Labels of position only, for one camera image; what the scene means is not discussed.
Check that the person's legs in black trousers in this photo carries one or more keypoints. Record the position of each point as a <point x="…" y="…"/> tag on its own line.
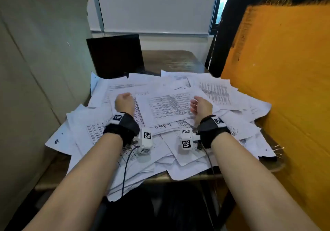
<point x="154" y="210"/>

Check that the orange cardboard panel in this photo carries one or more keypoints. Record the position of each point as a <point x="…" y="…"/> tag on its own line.
<point x="283" y="70"/>

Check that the black binder clips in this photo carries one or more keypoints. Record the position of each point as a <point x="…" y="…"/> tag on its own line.
<point x="268" y="158"/>

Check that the person's left hand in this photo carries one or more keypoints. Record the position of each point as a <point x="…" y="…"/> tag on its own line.
<point x="125" y="103"/>

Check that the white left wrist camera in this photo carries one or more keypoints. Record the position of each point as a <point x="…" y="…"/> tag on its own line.
<point x="145" y="140"/>

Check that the person's left forearm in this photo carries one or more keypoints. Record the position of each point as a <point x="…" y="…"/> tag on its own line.
<point x="77" y="181"/>

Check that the black laptop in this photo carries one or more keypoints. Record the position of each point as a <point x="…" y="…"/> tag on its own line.
<point x="116" y="55"/>

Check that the person's right hand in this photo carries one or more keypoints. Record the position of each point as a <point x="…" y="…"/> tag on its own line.
<point x="201" y="108"/>

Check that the person's right forearm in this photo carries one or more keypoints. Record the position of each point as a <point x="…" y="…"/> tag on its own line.
<point x="252" y="187"/>

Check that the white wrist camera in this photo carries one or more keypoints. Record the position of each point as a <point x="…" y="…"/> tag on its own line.
<point x="186" y="140"/>
<point x="145" y="140"/>

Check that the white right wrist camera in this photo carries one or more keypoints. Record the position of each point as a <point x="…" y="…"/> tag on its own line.
<point x="186" y="140"/>

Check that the pile of printed papers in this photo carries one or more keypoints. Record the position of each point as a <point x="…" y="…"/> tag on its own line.
<point x="224" y="94"/>

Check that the beige cardboard panel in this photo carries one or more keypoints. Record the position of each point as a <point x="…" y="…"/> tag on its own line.
<point x="38" y="70"/>

